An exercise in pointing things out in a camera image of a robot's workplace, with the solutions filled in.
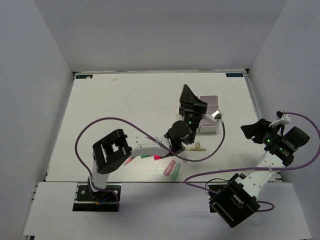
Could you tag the pink correction tape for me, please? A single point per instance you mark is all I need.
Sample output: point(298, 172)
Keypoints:
point(169, 168)

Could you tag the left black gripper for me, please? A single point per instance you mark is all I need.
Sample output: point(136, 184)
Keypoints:
point(190, 104)

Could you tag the pink capped black marker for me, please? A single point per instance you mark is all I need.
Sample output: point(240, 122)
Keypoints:
point(157, 157)

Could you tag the white divided container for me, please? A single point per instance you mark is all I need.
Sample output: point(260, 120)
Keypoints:
point(192, 120)
point(212, 106)

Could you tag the green correction tape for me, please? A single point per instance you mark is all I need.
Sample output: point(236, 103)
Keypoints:
point(175, 172)

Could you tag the left blue table label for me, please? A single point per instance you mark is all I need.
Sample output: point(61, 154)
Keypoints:
point(84, 76)

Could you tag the orange pen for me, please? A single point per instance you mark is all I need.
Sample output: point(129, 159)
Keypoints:
point(127, 161)

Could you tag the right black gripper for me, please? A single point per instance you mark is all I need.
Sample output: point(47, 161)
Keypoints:
point(257, 129)

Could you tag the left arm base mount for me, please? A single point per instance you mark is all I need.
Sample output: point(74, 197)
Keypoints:
point(86, 200)

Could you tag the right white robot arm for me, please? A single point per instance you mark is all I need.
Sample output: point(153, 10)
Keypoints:
point(269, 164)

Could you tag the left white divided container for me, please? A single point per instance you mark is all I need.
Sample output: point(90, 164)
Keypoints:
point(192, 120)

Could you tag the right white divided container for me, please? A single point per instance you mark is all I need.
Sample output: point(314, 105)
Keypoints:
point(212, 106)

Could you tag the yellow highlighter pen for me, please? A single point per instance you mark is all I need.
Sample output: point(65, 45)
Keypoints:
point(195, 149)

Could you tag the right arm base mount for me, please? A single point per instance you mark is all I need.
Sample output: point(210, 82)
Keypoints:
point(215, 192)

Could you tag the blue table label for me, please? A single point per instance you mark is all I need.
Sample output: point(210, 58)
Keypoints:
point(84, 76)
point(234, 75)

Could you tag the right blue table label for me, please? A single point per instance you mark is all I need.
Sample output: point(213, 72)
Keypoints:
point(234, 75)

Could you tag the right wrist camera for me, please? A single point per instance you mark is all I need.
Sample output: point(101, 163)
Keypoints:
point(282, 119)

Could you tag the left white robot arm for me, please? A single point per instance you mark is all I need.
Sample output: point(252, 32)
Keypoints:
point(110, 152)

